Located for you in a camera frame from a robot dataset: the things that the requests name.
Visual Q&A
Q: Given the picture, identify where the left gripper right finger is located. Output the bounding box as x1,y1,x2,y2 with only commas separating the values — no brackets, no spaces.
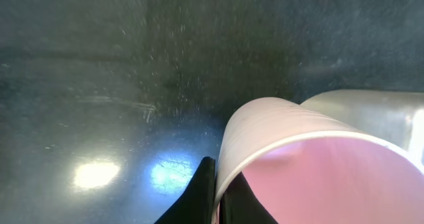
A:
219,172,279,224

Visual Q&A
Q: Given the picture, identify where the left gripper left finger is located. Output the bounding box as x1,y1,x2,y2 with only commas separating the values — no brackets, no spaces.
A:
154,156,217,224

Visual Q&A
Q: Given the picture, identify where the pink cup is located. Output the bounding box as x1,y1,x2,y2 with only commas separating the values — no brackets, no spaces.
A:
211,97,424,224

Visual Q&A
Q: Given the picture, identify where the steel sink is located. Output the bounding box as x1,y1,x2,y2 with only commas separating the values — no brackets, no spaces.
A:
299,89,424,175

